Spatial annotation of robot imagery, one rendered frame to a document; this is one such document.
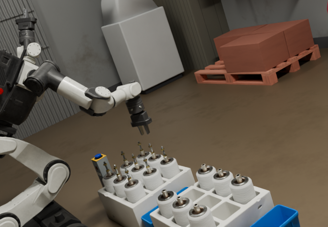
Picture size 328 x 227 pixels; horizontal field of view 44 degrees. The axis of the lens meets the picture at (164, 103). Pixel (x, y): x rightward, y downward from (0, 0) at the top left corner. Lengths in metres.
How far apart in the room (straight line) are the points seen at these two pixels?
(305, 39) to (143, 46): 1.83
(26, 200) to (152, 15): 3.18
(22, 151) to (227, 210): 1.02
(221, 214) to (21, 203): 1.00
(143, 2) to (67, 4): 1.02
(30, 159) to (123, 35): 2.79
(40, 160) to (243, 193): 1.04
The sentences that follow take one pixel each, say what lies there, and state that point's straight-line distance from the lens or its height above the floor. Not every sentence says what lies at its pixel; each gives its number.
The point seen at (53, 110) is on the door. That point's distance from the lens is 5.15.
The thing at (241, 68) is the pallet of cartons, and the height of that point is 0.17.
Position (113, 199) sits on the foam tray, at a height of 0.18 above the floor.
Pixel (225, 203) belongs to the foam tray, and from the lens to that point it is 1.79.
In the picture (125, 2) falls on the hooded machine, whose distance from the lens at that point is 4.78.
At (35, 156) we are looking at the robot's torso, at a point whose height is 0.53.
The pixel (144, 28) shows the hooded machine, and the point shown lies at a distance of 4.80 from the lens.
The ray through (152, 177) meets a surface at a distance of 2.07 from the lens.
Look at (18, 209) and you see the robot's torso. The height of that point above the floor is 0.32.
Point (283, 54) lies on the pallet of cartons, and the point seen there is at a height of 0.19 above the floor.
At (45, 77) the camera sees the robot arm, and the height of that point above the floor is 0.90.
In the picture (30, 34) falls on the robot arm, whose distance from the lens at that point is 2.49.
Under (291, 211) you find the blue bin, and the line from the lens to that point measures 1.75.
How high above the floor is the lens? 1.09
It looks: 15 degrees down
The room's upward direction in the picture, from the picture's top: 19 degrees counter-clockwise
